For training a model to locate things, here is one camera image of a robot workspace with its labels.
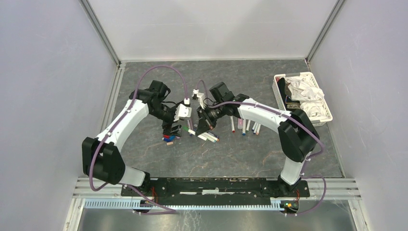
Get black printed t-shirt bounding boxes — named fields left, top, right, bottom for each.
left=277, top=78, right=300, bottom=111

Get white marker orange tip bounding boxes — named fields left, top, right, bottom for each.
left=206, top=132, right=219, bottom=141

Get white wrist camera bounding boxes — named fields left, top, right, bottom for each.
left=192, top=89, right=206, bottom=109
left=173, top=98, right=192, bottom=122

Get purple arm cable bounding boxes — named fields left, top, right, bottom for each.
left=195, top=79, right=328, bottom=216
left=89, top=65, right=191, bottom=215

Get white crumpled cloth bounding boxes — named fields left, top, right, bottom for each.
left=284, top=74, right=326, bottom=117

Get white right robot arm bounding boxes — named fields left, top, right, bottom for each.
left=192, top=82, right=324, bottom=196

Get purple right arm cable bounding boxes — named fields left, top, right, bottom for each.
left=195, top=79, right=328, bottom=216

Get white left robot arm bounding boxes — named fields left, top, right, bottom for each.
left=82, top=80, right=180, bottom=196

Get white acrylic marker peach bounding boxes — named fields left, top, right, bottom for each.
left=255, top=123, right=261, bottom=135

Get white marker red tip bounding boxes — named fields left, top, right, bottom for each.
left=230, top=116, right=235, bottom=133

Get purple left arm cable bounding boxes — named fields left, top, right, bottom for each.
left=89, top=65, right=191, bottom=215

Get white marker green cap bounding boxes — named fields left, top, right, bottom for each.
left=182, top=127, right=207, bottom=141

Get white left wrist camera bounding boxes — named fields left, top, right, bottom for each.
left=173, top=98, right=192, bottom=122

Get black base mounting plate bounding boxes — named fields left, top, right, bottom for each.
left=138, top=177, right=310, bottom=206

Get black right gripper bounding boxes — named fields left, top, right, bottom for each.
left=196, top=101, right=226, bottom=135

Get white perforated plastic basket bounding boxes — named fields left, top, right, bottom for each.
left=271, top=72, right=333, bottom=127

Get grey slotted cable duct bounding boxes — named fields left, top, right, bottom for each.
left=83, top=199, right=283, bottom=211

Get white marker dark green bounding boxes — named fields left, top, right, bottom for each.
left=245, top=120, right=251, bottom=132

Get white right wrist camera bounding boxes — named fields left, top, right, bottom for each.
left=192, top=89, right=206, bottom=109

